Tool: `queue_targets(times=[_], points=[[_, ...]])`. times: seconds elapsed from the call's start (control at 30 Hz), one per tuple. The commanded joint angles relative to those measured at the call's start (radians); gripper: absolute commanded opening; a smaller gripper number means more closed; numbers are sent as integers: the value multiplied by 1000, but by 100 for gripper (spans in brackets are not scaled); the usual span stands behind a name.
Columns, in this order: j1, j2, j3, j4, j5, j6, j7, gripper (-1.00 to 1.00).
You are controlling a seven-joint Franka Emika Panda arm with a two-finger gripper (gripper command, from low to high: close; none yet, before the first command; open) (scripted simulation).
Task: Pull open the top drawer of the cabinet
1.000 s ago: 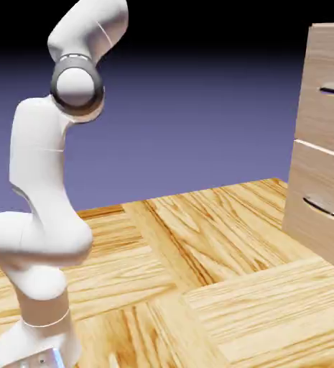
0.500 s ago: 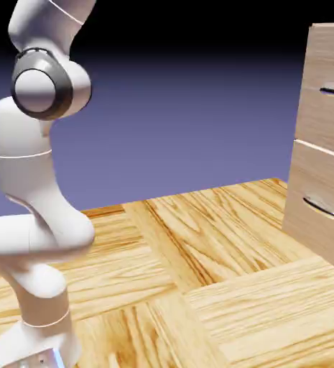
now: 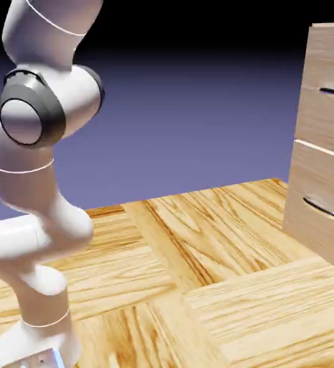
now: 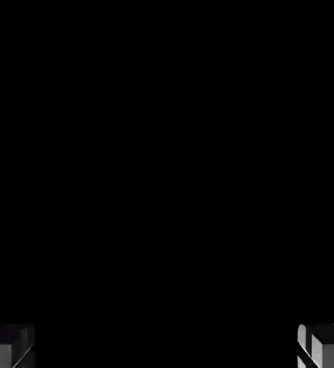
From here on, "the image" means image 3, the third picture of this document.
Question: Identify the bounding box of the light wood drawer front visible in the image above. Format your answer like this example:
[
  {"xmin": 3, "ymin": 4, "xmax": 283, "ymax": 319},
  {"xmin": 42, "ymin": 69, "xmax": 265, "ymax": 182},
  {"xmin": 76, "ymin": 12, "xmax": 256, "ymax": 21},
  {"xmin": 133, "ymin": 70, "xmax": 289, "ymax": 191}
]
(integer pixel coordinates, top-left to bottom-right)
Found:
[
  {"xmin": 294, "ymin": 83, "xmax": 334, "ymax": 160},
  {"xmin": 282, "ymin": 139, "xmax": 334, "ymax": 277}
]

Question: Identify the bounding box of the light wood cabinet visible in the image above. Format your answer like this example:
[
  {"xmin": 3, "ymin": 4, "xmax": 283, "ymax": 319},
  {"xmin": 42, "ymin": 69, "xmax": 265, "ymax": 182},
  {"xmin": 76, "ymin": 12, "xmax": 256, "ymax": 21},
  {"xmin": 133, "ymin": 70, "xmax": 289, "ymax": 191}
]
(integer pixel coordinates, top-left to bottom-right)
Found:
[{"xmin": 282, "ymin": 22, "xmax": 334, "ymax": 277}]

